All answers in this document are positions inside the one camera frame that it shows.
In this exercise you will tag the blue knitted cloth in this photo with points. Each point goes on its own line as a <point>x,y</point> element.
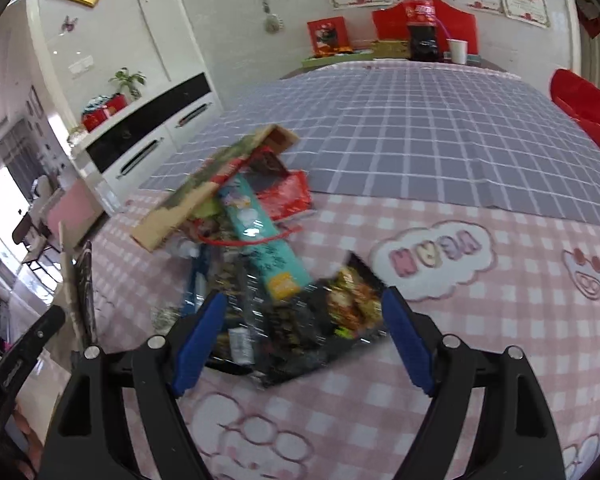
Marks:
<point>94,104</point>

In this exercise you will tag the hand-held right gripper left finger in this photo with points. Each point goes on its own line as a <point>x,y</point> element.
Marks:
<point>200,345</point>

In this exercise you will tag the hanging brush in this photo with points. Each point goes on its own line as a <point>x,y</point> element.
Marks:
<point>272,22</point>

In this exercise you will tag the yellow-green box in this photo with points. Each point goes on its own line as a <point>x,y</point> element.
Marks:
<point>390,50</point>

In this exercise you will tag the white cup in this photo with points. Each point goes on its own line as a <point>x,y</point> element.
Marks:
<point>458,52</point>

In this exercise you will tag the white double wall switch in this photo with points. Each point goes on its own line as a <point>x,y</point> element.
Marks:
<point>81,66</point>

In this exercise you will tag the green printed cardboard carton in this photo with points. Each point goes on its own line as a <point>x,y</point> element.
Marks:
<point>215,170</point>

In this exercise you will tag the potted plant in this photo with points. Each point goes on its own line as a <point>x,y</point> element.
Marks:
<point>127,80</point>

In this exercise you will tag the white sideboard cabinet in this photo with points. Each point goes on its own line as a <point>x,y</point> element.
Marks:
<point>145,167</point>

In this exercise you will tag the blue wrapper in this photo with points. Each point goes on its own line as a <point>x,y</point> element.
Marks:
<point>195,275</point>

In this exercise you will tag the butterfly wall decal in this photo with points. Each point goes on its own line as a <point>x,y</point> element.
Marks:
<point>70,23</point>

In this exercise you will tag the grey curtain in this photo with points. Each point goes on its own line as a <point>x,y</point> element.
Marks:
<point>22,160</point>

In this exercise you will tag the pink plaid tablecloth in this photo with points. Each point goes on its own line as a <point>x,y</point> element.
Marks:
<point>480,360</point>

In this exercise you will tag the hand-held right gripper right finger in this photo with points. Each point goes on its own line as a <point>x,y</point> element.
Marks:
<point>410,345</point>

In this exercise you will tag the green tray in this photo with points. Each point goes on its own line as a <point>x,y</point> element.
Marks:
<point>330,61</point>

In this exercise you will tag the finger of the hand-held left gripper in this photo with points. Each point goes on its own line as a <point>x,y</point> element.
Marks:
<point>30,345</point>

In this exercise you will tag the red wall hanging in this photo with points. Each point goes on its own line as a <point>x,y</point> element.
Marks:
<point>591,15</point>

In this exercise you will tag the red chair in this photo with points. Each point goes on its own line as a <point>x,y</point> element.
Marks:
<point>580,100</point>

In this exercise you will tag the grey-blue checked tablecloth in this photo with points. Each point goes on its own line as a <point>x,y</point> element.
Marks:
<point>405,135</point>

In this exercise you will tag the cola bottle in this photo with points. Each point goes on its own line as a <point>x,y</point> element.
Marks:
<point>422,35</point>

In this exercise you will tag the red gift bag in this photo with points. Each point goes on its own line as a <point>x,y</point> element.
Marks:
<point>387,25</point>

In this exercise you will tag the red round tin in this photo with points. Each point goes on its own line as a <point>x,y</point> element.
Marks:
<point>102,119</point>

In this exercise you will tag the black snack wrapper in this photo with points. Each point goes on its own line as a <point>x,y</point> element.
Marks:
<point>300,330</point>

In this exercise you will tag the red plastic wrapper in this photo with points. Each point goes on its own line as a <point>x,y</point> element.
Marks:
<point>287,195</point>

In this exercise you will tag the teal snack packet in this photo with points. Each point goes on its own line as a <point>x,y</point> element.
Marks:
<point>260,240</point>

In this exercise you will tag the pink blanket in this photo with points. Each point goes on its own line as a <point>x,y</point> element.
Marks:
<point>75,205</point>

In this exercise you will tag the dark wooden chair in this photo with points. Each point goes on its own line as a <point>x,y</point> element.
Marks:
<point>22,230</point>

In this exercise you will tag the red picture box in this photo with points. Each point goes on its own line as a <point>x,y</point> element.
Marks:
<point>325,35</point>

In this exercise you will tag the grey covered sofa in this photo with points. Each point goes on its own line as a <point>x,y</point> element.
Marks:
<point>42,195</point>

